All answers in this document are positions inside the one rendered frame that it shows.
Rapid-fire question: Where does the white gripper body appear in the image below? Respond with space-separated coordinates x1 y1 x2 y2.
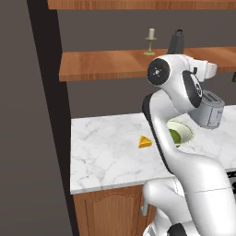
206 61 218 80

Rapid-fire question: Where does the dark grey cheese grater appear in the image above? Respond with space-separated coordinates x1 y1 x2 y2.
167 29 185 56

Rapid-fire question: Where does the white salad bowl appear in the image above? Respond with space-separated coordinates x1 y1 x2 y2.
166 120 196 148

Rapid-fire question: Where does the yellow cheese wedge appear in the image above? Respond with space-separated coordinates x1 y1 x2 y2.
137 135 153 149

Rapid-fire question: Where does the wooden cabinet door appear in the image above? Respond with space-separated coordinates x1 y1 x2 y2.
73 184 157 236

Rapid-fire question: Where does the dark grey fridge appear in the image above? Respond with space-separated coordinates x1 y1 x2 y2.
0 0 81 236

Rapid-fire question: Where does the grey toaster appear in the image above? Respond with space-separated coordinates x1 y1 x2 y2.
188 89 226 130

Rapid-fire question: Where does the olive candle holder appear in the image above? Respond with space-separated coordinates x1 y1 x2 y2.
143 36 158 57

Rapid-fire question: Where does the green lettuce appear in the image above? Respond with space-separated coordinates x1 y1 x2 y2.
169 128 183 146

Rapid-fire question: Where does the thin wooden shelf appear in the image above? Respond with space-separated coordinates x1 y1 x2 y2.
47 0 236 11

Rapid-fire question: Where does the thick wooden shelf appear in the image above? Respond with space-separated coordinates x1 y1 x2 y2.
58 46 236 83

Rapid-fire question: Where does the black hob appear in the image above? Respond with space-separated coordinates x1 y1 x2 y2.
225 170 236 195

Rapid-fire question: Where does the silver cabinet door handle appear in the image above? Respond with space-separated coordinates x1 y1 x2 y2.
140 191 149 217

